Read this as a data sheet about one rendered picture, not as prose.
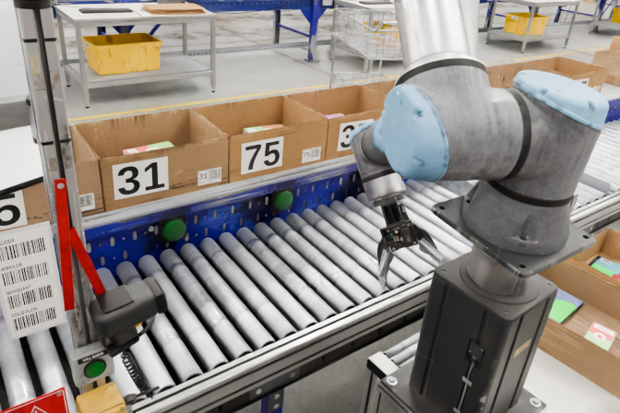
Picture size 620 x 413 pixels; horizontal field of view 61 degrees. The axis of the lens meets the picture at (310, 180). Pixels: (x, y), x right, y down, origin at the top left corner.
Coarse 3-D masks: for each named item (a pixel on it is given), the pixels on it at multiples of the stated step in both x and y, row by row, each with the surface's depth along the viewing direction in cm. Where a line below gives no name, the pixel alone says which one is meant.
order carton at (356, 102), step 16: (288, 96) 206; (304, 96) 211; (320, 96) 216; (336, 96) 221; (352, 96) 226; (368, 96) 223; (384, 96) 215; (320, 112) 219; (336, 112) 225; (352, 112) 230; (368, 112) 195; (336, 128) 188; (336, 144) 192
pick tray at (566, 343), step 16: (544, 272) 156; (560, 272) 152; (576, 272) 149; (560, 288) 154; (576, 288) 150; (592, 288) 146; (608, 288) 143; (592, 304) 147; (608, 304) 144; (576, 320) 142; (592, 320) 142; (608, 320) 143; (544, 336) 130; (560, 336) 127; (576, 336) 123; (560, 352) 128; (576, 352) 125; (592, 352) 121; (608, 352) 118; (576, 368) 126; (592, 368) 122; (608, 368) 119; (608, 384) 120
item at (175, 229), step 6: (168, 222) 155; (174, 222) 155; (180, 222) 156; (168, 228) 155; (174, 228) 156; (180, 228) 157; (168, 234) 155; (174, 234) 157; (180, 234) 158; (168, 240) 157; (174, 240) 158
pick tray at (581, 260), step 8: (600, 232) 167; (608, 232) 170; (616, 232) 168; (600, 240) 169; (608, 240) 171; (616, 240) 169; (592, 248) 168; (600, 248) 173; (608, 248) 172; (616, 248) 170; (576, 256) 161; (584, 256) 166; (592, 256) 171; (608, 256) 171; (616, 256) 170; (576, 264) 152; (584, 264) 150; (592, 272) 149; (600, 272) 147; (608, 280) 146; (616, 280) 144
